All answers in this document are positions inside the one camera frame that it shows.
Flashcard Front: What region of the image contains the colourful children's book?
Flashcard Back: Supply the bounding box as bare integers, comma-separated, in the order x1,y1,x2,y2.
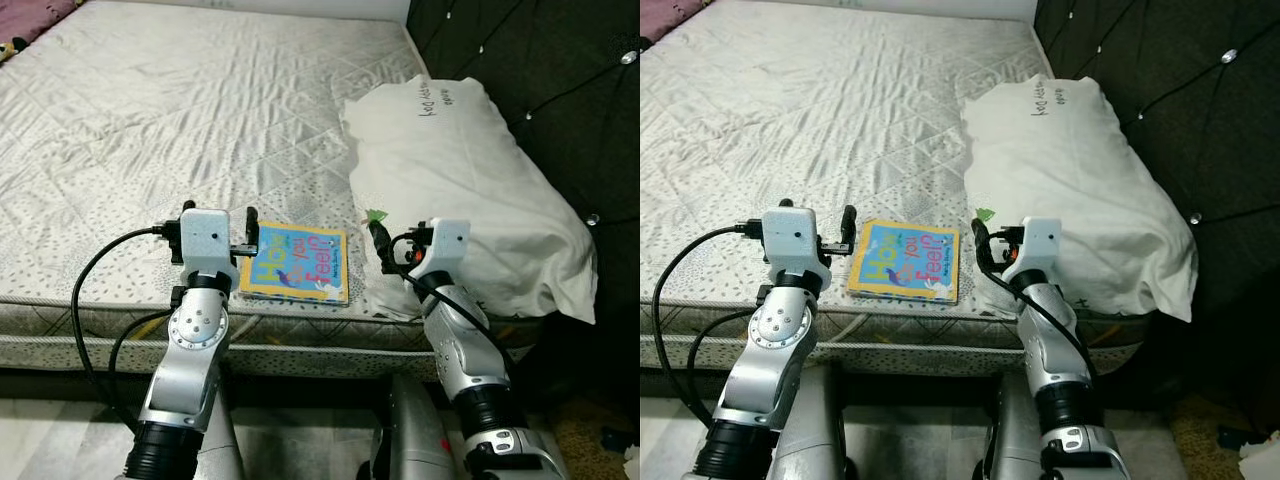
238,222,351,306
848,218,961,304

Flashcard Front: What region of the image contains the white quilted mattress pad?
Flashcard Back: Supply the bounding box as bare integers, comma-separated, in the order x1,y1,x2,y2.
640,0,1199,323
0,0,601,323

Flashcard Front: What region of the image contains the white pillow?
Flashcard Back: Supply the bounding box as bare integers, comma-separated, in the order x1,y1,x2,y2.
340,75,599,326
962,75,1199,323

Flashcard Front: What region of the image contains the grey mattress with yellow stripes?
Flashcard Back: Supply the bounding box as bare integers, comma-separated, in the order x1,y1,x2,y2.
640,298,1146,379
0,298,546,379

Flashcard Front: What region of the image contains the silver robot right leg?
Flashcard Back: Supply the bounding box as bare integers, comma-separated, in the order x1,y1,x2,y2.
985,373,1056,480
368,373,463,480

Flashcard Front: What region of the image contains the black tufted headboard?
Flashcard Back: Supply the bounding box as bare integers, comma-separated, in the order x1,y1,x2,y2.
405,0,641,401
1032,0,1280,401

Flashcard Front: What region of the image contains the pink cartoon print blanket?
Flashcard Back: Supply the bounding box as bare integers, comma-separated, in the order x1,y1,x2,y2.
640,0,713,51
0,0,79,63

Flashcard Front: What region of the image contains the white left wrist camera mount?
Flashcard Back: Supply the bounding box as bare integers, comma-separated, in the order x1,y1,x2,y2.
762,206,833,293
178,208,246,293

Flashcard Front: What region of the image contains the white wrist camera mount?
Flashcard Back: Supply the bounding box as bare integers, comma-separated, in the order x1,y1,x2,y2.
178,208,246,293
762,206,833,293
1003,217,1064,286
405,219,471,286

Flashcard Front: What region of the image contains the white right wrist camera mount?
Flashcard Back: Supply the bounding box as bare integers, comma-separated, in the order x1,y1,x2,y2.
405,219,471,286
1003,217,1064,286

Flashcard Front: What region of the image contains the short black left arm cable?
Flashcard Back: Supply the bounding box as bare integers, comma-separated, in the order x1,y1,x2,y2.
688,310,763,421
106,308,179,421

